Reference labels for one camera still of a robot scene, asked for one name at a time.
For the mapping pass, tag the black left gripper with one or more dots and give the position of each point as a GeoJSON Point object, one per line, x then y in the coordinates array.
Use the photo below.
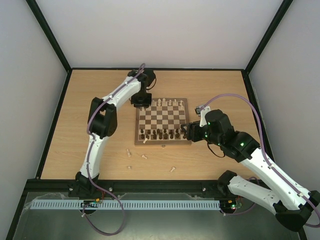
{"type": "Point", "coordinates": [137, 104]}

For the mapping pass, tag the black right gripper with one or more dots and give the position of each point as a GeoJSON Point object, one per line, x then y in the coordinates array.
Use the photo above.
{"type": "Point", "coordinates": [193, 131]}

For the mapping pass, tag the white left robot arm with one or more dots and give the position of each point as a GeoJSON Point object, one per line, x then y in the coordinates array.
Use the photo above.
{"type": "Point", "coordinates": [102, 124]}

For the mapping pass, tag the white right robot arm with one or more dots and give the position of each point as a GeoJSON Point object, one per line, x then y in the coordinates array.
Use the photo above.
{"type": "Point", "coordinates": [244, 149]}

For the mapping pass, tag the wooden chess board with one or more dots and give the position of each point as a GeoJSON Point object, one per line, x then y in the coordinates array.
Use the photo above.
{"type": "Point", "coordinates": [162, 124]}

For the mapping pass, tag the clear plastic sheet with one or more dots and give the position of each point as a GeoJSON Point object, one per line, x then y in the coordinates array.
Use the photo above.
{"type": "Point", "coordinates": [268, 199]}

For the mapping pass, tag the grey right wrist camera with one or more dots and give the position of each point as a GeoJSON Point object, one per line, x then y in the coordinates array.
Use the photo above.
{"type": "Point", "coordinates": [201, 111]}

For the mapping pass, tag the black enclosure frame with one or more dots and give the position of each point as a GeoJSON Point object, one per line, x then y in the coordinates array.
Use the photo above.
{"type": "Point", "coordinates": [147, 189]}

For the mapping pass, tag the white slotted cable duct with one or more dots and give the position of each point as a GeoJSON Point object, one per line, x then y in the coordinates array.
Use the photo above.
{"type": "Point", "coordinates": [64, 204]}

